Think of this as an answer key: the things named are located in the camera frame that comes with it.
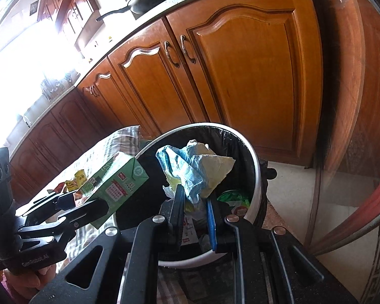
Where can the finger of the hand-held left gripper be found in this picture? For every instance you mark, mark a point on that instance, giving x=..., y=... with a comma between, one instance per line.
x=91, y=210
x=55, y=202

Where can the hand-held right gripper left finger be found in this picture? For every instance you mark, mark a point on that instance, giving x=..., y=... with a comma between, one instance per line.
x=177, y=218

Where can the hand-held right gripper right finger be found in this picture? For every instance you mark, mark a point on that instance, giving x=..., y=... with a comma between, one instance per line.
x=211, y=224

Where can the red and white carton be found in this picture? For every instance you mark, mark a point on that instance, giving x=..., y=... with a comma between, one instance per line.
x=193, y=229

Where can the green snack packet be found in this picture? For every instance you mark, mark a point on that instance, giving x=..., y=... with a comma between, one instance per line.
x=234, y=198

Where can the green drink carton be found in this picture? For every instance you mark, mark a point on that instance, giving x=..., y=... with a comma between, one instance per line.
x=120, y=180

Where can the blue and white paper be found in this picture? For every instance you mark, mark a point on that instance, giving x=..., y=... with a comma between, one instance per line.
x=190, y=167

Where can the white round waste bin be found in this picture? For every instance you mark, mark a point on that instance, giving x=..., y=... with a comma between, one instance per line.
x=255, y=183

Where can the person's left hand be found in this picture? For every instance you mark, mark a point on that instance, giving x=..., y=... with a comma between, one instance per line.
x=28, y=281

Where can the yellow snack packet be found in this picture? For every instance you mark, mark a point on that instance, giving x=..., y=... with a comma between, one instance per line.
x=79, y=176

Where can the plaid tablecloth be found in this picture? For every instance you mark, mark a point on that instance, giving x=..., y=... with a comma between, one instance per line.
x=123, y=134

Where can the black bin liner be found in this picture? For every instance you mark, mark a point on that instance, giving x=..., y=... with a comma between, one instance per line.
x=237, y=145

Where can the utensil rack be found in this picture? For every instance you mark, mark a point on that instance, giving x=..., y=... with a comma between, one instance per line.
x=55, y=87

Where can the wooden base cabinet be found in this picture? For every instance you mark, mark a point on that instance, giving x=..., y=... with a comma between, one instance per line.
x=256, y=85

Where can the window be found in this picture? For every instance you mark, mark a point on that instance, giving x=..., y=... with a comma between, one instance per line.
x=25, y=53

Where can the wooden framed glass door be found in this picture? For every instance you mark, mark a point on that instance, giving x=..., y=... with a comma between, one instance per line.
x=376, y=196

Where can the wooden wall cabinet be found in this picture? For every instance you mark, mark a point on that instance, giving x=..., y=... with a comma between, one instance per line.
x=72, y=9

